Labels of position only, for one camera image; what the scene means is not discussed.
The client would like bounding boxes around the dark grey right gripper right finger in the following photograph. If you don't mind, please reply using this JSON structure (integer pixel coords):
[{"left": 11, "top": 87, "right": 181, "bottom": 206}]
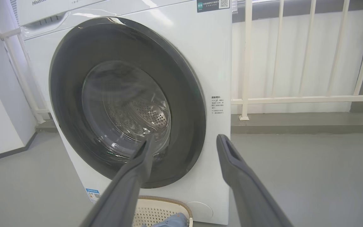
[{"left": 216, "top": 134, "right": 294, "bottom": 227}]

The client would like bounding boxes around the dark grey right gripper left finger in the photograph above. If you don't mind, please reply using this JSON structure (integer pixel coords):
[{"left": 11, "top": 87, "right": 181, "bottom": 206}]
[{"left": 80, "top": 134, "right": 156, "bottom": 227}]

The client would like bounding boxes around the blue bear print garment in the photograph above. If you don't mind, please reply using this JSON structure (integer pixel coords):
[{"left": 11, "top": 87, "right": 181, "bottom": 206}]
[{"left": 142, "top": 212, "right": 190, "bottom": 227}]

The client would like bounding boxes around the dark round glass washer door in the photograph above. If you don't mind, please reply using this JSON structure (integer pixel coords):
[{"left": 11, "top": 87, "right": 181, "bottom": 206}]
[{"left": 49, "top": 17, "right": 206, "bottom": 189}]

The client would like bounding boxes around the cream perforated laundry basket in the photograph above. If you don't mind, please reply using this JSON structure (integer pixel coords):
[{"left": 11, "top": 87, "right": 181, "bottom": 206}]
[{"left": 132, "top": 195, "right": 193, "bottom": 227}]

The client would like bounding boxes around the white front-load washing machine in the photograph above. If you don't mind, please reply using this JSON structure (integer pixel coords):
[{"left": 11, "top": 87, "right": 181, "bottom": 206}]
[{"left": 10, "top": 0, "right": 232, "bottom": 226}]

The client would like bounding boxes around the blue energy label sticker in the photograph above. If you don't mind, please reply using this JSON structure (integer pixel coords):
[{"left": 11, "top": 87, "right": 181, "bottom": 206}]
[{"left": 86, "top": 188, "right": 101, "bottom": 203}]

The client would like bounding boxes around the round white filter cover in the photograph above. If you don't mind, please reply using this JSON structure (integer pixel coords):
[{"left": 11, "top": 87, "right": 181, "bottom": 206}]
[{"left": 186, "top": 202, "right": 214, "bottom": 221}]

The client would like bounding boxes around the perforated steel washer drum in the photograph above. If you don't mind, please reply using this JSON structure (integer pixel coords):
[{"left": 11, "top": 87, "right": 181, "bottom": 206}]
[{"left": 103, "top": 95, "right": 171, "bottom": 142}]

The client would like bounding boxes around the white metal railing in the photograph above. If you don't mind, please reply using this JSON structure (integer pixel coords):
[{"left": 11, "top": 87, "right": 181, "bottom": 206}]
[
  {"left": 0, "top": 28, "right": 51, "bottom": 124},
  {"left": 231, "top": 0, "right": 363, "bottom": 121}
]

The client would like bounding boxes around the white detergent drawer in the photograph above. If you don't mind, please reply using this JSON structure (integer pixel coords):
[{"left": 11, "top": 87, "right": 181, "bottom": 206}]
[{"left": 18, "top": 11, "right": 72, "bottom": 40}]

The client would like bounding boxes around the dark teal QR sticker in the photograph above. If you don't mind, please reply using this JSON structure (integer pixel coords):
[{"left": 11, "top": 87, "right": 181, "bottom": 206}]
[{"left": 197, "top": 0, "right": 231, "bottom": 13}]

